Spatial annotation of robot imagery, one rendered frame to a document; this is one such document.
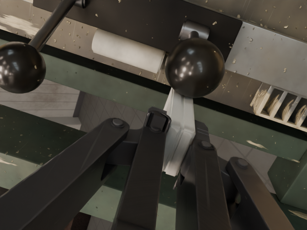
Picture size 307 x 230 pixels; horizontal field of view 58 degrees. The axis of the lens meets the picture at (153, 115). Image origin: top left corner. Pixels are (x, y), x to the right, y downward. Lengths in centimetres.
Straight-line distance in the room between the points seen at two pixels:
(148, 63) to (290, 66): 15
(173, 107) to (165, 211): 24
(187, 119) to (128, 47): 18
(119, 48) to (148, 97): 12
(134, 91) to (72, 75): 9
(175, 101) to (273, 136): 30
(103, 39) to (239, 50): 14
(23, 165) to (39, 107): 363
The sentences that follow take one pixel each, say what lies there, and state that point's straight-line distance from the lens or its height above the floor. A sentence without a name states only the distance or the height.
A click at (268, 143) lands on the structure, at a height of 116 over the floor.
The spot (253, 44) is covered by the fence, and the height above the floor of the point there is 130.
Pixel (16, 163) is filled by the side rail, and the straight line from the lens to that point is 41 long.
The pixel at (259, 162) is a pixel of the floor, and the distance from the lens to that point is 187.
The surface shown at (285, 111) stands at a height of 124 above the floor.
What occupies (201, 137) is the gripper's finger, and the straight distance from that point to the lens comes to 16.
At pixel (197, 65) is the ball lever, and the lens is 16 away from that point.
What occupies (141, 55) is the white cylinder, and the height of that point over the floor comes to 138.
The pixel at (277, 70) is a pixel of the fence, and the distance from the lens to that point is 32.
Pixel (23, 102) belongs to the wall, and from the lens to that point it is 393.
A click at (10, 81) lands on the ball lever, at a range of 22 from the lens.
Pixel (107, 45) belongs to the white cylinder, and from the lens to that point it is 32.
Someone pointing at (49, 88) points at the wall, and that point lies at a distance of 385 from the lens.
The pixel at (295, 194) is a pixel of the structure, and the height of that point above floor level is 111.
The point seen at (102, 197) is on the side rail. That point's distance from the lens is 39.
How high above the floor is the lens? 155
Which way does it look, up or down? 36 degrees down
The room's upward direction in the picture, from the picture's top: 91 degrees counter-clockwise
